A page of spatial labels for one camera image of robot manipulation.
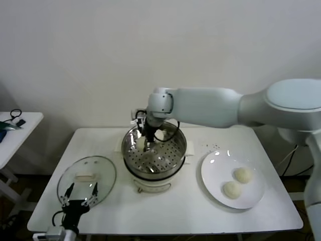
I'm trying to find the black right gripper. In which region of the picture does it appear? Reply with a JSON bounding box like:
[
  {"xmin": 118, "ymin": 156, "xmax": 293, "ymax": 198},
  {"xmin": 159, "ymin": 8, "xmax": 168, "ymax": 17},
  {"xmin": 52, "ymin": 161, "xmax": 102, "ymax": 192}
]
[{"xmin": 143, "ymin": 125, "xmax": 156, "ymax": 152}]

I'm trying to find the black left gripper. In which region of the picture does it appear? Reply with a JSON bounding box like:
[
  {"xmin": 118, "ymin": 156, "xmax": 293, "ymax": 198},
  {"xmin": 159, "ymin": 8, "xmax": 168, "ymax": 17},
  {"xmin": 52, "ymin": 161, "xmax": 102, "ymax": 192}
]
[{"xmin": 61, "ymin": 182, "xmax": 99, "ymax": 230}]

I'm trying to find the glass lid with white handle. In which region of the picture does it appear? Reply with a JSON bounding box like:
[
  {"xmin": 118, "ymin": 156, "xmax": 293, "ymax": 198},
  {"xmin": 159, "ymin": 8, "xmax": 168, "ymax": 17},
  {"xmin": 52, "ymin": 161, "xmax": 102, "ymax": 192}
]
[{"xmin": 57, "ymin": 155, "xmax": 117, "ymax": 205}]

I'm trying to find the perforated steel steamer basket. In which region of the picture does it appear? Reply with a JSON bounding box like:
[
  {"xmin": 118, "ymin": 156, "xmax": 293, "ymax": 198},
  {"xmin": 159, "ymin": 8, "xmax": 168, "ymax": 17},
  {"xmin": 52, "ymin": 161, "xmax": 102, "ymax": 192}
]
[{"xmin": 114, "ymin": 120, "xmax": 195, "ymax": 176}]

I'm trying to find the white round plate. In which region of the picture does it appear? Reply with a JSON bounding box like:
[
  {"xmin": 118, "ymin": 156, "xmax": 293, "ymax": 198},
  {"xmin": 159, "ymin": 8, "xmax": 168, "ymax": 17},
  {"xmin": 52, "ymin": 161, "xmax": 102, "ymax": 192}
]
[{"xmin": 200, "ymin": 150, "xmax": 266, "ymax": 209}]

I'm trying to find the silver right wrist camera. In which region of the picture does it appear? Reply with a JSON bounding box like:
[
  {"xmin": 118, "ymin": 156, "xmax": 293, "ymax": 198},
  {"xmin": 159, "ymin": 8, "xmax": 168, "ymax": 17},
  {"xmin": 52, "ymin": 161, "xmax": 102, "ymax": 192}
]
[{"xmin": 130, "ymin": 108, "xmax": 147, "ymax": 126}]

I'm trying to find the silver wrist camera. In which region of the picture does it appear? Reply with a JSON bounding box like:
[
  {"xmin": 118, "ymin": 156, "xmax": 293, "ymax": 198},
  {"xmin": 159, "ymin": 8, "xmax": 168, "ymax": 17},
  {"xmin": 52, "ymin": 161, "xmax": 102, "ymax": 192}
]
[
  {"xmin": 46, "ymin": 225, "xmax": 66, "ymax": 238},
  {"xmin": 130, "ymin": 108, "xmax": 147, "ymax": 126}
]

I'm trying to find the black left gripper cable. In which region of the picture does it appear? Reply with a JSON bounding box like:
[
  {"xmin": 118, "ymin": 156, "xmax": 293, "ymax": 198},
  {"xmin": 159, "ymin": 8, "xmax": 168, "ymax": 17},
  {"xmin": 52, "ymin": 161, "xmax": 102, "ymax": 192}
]
[{"xmin": 52, "ymin": 210, "xmax": 65, "ymax": 226}]

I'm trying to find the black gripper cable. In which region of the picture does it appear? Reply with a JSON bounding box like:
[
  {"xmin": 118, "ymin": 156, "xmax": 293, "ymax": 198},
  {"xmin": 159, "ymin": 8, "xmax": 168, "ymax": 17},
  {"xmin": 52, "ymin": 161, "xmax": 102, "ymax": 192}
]
[
  {"xmin": 52, "ymin": 210, "xmax": 65, "ymax": 226},
  {"xmin": 164, "ymin": 119, "xmax": 182, "ymax": 141}
]

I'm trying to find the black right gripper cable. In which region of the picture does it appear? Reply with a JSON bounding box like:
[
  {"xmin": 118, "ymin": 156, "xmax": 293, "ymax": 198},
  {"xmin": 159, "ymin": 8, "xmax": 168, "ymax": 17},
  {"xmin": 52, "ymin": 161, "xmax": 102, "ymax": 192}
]
[{"xmin": 164, "ymin": 119, "xmax": 182, "ymax": 141}]

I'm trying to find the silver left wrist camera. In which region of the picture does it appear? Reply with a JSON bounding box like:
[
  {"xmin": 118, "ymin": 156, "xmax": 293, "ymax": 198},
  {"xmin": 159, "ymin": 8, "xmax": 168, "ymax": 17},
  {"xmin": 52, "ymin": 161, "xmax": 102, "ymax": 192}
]
[{"xmin": 46, "ymin": 225, "xmax": 66, "ymax": 238}]

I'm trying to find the green handled tool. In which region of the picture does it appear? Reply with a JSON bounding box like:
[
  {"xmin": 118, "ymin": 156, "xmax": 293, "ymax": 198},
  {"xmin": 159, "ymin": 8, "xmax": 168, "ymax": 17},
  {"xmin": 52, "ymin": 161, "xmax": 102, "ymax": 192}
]
[{"xmin": 0, "ymin": 122, "xmax": 25, "ymax": 132}]

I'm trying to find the black power cable with plug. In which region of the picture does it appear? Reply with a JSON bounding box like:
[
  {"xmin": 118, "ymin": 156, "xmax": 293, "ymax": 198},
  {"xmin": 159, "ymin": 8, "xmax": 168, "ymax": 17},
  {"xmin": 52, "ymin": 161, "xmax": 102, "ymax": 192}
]
[{"xmin": 282, "ymin": 144, "xmax": 314, "ymax": 177}]

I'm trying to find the thin white cable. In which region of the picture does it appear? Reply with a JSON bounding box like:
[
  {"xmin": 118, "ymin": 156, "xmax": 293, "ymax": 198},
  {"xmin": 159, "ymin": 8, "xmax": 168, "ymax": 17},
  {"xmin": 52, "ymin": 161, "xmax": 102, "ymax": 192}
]
[{"xmin": 277, "ymin": 145, "xmax": 298, "ymax": 165}]

